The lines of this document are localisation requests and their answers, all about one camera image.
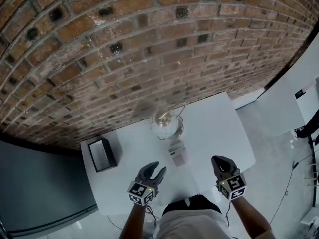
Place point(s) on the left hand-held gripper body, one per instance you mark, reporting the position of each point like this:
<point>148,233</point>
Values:
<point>139,192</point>

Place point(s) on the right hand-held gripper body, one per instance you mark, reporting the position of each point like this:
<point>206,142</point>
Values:
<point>234,185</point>

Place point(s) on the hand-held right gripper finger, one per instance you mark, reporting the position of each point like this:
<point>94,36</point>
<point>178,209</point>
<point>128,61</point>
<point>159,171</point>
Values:
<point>229,167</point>
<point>216,164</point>

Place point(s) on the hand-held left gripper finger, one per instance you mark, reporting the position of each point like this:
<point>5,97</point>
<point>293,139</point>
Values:
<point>147,169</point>
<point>159,177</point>

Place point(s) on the white calculator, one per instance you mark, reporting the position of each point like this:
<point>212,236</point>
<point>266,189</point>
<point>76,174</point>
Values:
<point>177,155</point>

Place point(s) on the person's right forearm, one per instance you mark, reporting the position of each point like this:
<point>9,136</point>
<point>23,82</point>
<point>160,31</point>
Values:
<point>250,218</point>

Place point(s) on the person's left forearm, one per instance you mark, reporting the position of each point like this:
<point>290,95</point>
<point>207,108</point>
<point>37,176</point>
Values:
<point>133,221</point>

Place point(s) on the black open box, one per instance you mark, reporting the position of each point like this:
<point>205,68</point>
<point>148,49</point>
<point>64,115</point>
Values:
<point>109,148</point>

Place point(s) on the person's white clothed torso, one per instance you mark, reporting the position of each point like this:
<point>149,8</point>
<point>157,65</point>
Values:
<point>192,223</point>

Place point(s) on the black stand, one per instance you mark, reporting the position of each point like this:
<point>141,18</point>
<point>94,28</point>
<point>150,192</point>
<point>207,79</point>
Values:
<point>312,158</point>

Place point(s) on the white board panel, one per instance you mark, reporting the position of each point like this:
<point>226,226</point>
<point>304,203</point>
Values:
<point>284,101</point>

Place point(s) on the dark grey cabinet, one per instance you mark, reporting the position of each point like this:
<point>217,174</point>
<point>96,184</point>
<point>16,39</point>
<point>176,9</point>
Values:
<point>42,188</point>

